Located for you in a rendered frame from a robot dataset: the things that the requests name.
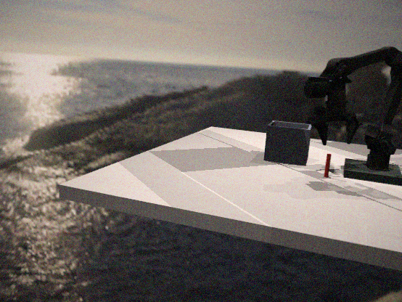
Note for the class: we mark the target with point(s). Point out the red peg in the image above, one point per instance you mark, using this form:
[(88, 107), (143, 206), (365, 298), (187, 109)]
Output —
[(326, 174)]

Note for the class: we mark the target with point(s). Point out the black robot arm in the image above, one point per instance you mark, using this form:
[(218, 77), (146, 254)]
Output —
[(378, 135)]

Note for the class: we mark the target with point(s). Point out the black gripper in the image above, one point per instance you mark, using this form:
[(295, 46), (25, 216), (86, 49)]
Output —
[(336, 108)]

